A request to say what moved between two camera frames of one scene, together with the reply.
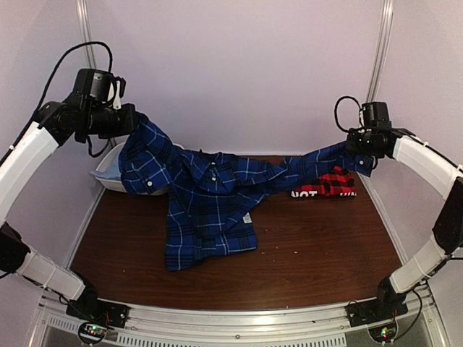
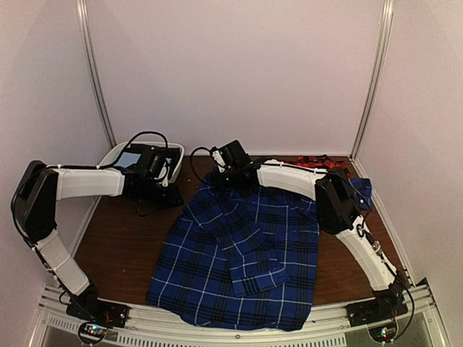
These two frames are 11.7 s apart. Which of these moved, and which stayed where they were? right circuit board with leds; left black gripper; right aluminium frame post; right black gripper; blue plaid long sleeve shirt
Moved: right black gripper; left black gripper; blue plaid long sleeve shirt
Stayed: right circuit board with leds; right aluminium frame post
